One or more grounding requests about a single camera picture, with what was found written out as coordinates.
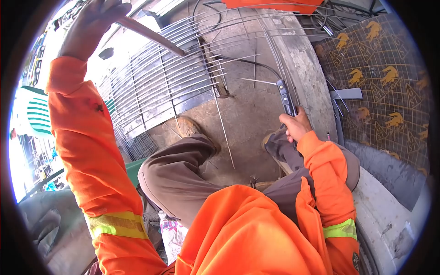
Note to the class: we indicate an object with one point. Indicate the person's left hand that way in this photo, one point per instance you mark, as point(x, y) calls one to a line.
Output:
point(87, 25)

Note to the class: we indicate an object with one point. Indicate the person's body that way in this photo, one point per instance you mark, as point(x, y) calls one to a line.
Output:
point(247, 233)

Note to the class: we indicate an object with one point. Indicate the steel rod grille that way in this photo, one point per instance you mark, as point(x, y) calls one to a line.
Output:
point(161, 79)

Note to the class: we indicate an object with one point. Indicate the person's right fingers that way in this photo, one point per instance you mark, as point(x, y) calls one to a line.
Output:
point(301, 112)

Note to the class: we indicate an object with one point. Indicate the grey metal sheet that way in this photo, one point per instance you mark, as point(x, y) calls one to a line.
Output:
point(388, 172)

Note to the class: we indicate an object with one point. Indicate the board with gold animal print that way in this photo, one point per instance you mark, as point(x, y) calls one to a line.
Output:
point(381, 86)

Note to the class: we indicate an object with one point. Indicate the orange sheet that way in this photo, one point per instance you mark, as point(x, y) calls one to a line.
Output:
point(271, 4)

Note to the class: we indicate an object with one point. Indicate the person's right hand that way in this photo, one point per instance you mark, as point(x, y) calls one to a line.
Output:
point(296, 126)

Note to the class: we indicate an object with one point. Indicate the green striped plastic chair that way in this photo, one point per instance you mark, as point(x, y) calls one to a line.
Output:
point(36, 110)

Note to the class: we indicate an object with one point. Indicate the grey flat metal strip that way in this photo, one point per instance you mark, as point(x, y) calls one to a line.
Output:
point(347, 93)

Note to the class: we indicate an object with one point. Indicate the black welding electrode holder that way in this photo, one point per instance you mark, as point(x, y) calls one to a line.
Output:
point(286, 98)

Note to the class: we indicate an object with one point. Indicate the short loose steel rod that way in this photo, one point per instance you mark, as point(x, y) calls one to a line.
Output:
point(257, 81)

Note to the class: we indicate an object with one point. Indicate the steel bar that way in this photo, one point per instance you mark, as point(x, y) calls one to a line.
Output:
point(151, 34)

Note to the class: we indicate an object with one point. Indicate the printed white sack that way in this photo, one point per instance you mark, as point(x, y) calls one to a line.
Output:
point(172, 237)

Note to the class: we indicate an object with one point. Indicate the long loose steel rod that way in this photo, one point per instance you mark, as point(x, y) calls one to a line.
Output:
point(223, 127)

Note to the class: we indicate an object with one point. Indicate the person's left fingers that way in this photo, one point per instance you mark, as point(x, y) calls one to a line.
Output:
point(110, 10)

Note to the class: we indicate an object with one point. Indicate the person's legs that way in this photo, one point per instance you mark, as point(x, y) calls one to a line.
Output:
point(178, 172)

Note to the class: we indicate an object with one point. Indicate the person's right thumb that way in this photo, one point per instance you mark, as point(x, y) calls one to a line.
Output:
point(286, 118)

